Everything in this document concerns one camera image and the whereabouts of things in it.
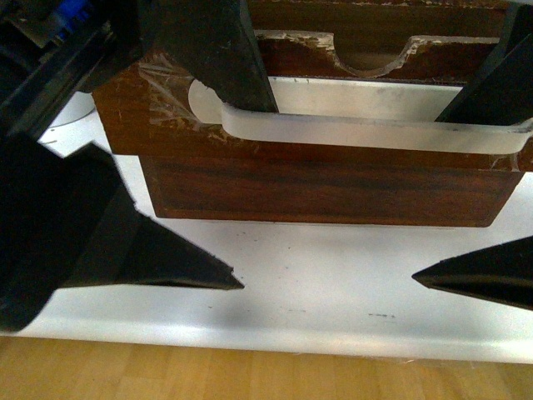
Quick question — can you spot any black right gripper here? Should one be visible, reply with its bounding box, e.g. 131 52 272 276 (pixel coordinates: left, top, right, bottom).
1 1 161 140

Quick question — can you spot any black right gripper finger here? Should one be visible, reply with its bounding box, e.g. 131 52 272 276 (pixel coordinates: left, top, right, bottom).
143 1 278 113
436 2 532 125

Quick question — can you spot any black left-camera gripper finger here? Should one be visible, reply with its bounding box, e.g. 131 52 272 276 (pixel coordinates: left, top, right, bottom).
412 237 532 310
1 137 241 332

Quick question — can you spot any wooden drawer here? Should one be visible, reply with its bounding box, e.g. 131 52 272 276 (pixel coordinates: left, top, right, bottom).
93 31 532 172
140 156 522 228

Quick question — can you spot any white drawer handle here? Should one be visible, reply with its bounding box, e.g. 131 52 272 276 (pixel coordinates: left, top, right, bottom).
188 77 532 155

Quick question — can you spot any brown wooden drawer cabinet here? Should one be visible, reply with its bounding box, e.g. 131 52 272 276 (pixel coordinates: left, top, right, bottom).
139 0 533 229

